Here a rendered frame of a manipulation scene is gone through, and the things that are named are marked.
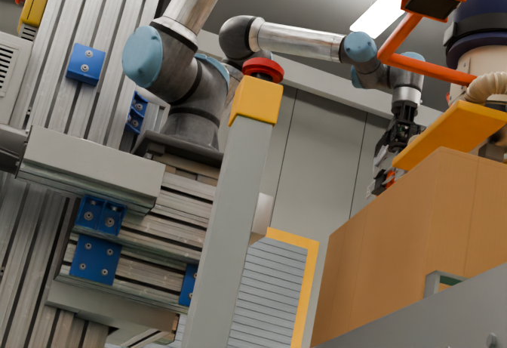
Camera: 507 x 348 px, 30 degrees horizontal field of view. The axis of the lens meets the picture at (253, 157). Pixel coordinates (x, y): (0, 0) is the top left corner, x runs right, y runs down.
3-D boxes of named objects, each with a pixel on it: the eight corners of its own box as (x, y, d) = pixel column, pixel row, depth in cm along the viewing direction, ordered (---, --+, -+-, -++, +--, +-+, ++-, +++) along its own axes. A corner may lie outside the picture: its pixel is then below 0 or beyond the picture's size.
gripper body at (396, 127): (391, 139, 242) (397, 97, 246) (380, 149, 250) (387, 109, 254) (419, 146, 243) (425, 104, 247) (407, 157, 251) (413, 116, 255)
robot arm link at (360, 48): (215, -1, 265) (378, 24, 243) (229, 20, 274) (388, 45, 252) (200, 35, 261) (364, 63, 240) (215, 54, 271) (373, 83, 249)
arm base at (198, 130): (159, 139, 197) (170, 97, 201) (143, 159, 211) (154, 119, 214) (226, 159, 201) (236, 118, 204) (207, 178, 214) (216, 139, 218)
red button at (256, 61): (285, 84, 153) (290, 63, 154) (244, 72, 152) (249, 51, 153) (275, 100, 159) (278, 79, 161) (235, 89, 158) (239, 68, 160)
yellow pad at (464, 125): (509, 122, 169) (511, 97, 171) (456, 108, 167) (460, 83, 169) (434, 178, 200) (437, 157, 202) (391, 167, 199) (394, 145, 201)
